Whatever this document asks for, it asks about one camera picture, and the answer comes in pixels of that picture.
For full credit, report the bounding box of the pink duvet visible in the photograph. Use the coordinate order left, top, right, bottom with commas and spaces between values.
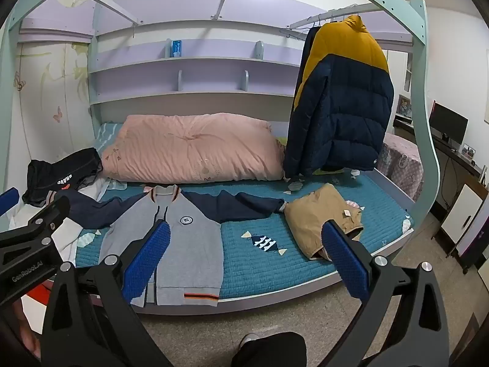
100, 113, 285, 183

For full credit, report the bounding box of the teal quilted bed sheet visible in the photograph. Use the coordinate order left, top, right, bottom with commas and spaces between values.
74, 122, 415, 303

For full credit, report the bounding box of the white cabinet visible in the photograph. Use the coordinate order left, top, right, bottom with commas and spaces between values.
440, 183, 484, 244

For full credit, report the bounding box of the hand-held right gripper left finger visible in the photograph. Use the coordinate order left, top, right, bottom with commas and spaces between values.
40, 220, 172, 367

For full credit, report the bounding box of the small blue box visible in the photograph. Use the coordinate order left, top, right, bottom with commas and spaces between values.
167, 39, 185, 59

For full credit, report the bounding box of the pink patterned blanket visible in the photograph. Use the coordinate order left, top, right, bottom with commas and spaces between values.
376, 132, 425, 202

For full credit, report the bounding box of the dark hanging coat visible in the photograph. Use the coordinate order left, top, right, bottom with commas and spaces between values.
293, 22, 323, 100

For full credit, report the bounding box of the red and white object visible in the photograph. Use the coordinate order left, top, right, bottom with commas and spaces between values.
21, 281, 53, 337

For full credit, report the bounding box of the navy yellow puffer jacket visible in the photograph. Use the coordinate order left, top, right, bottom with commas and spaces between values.
283, 14, 395, 180

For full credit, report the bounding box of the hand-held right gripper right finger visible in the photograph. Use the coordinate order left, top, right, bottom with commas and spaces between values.
322, 220, 451, 367

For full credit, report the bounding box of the white cloth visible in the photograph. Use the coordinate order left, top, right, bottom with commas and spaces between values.
8, 178, 112, 265

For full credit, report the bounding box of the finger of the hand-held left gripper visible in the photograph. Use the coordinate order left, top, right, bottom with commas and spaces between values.
0, 187, 20, 217
0, 196, 72, 254

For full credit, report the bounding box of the person's leg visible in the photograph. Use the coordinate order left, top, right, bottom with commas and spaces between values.
231, 332, 308, 367

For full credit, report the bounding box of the framed picture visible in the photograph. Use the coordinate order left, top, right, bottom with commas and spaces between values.
396, 95, 413, 119

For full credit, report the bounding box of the dark desk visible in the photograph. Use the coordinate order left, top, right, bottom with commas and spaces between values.
393, 117, 489, 199

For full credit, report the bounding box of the white clothes rail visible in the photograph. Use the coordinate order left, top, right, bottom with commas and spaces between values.
281, 3, 377, 32

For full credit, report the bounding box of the butterfly print wardrobe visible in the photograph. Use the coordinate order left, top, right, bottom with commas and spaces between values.
11, 42, 93, 163

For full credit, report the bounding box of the grey navy baseball jacket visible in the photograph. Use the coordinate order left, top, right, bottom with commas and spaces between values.
50, 184, 287, 308

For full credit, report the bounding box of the purple black cabinet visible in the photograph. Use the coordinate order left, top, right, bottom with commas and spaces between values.
454, 214, 489, 276

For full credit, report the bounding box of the folded khaki garment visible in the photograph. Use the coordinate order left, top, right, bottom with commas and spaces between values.
285, 183, 365, 261

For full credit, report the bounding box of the black monitor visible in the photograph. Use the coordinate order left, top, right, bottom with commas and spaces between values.
428, 101, 469, 144

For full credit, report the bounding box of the mint green bunk bed frame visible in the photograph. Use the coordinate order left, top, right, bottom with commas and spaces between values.
0, 0, 438, 238

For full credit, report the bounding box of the black garment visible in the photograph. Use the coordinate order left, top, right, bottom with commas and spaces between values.
22, 147, 103, 208

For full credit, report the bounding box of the purple wall shelf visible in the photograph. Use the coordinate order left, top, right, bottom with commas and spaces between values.
88, 38, 303, 105

